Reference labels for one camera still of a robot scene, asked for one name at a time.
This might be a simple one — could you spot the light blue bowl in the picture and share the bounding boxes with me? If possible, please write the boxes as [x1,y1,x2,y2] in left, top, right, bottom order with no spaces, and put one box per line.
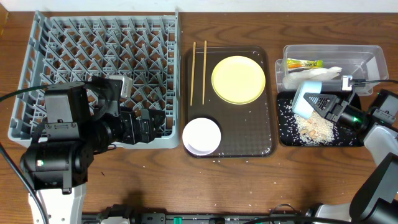
[292,80,322,119]

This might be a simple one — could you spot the white tissue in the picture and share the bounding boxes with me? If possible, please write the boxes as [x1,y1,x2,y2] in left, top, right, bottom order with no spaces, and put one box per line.
[282,67,342,90]

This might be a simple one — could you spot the green snack wrapper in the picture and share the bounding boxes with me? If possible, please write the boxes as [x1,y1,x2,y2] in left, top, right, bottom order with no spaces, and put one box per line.
[287,58,324,70]

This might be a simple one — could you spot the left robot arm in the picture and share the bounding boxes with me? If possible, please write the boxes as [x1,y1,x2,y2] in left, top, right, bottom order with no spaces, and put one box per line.
[21,77,166,223]

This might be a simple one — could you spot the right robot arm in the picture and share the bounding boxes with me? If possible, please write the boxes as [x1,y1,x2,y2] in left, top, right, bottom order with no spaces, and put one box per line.
[303,89,397,223]

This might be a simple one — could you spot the black waste tray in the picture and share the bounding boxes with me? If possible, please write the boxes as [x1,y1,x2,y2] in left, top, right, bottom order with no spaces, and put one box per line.
[276,90,365,147]

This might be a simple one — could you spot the rice and nutshell pile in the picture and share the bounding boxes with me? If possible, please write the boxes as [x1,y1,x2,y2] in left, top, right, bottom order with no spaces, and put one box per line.
[279,99,361,147]

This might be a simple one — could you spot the clear plastic bin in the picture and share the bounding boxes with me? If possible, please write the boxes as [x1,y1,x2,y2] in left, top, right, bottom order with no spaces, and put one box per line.
[275,44,389,96]

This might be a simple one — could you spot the white bowl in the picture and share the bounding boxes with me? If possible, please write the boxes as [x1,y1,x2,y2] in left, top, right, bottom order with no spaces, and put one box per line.
[182,118,221,156]

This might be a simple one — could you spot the dark brown serving tray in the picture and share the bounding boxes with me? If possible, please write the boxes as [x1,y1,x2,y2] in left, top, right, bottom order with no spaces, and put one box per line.
[184,46,277,159]

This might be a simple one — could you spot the yellow plate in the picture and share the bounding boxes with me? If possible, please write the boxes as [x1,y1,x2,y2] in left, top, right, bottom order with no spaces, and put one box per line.
[211,55,266,105]

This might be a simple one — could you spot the grey dish rack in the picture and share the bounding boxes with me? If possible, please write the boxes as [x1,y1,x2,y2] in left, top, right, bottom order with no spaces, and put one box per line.
[8,12,181,149]

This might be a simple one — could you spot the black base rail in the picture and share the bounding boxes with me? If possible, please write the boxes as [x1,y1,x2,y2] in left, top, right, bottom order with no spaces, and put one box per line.
[81,205,302,224]

